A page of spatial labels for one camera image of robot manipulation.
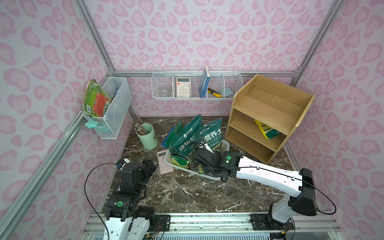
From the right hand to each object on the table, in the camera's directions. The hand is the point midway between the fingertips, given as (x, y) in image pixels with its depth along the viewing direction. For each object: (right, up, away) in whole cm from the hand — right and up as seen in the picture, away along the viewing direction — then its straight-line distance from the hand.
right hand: (205, 159), depth 74 cm
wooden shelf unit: (+30, +22, +3) cm, 38 cm away
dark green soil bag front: (+3, +12, +4) cm, 13 cm away
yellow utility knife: (+7, +38, +23) cm, 45 cm away
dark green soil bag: (-10, +8, 0) cm, 13 cm away
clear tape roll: (-25, +37, +21) cm, 49 cm away
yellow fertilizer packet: (+38, +13, +12) cm, 42 cm away
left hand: (-28, -1, -3) cm, 28 cm away
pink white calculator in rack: (-13, +41, +21) cm, 48 cm away
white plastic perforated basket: (-5, -8, +9) cm, 13 cm away
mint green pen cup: (-35, +7, +21) cm, 42 cm away
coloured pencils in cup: (-39, +15, +16) cm, 44 cm away
